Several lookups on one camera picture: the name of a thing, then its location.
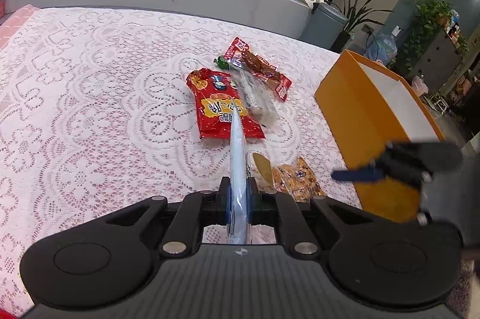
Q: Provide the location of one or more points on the peanut snack bag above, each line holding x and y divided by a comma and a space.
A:
297, 180

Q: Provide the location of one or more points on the red chip snack bag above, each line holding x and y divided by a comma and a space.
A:
216, 95

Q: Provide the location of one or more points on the white lace tablecloth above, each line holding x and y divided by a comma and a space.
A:
99, 135

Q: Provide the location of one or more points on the orange cardboard box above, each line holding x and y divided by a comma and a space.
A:
368, 106

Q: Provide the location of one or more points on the grey cabinet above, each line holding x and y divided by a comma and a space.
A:
437, 63

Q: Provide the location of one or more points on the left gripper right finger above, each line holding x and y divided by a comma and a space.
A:
280, 211

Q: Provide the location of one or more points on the water jug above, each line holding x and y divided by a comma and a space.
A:
382, 48

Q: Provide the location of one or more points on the potted green plant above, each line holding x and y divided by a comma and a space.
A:
355, 15

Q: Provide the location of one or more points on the small green candy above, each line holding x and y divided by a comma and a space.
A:
221, 63

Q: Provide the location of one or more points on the clear white candy packet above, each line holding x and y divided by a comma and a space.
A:
255, 98

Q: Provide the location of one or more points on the grey trash bin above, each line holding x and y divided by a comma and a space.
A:
323, 26

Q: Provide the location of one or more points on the climbing green plant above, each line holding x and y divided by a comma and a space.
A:
431, 17

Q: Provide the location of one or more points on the red meat snack packet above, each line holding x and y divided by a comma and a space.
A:
239, 55

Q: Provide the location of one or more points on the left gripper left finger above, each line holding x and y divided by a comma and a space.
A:
184, 222

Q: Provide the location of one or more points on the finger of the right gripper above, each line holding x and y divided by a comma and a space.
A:
363, 175

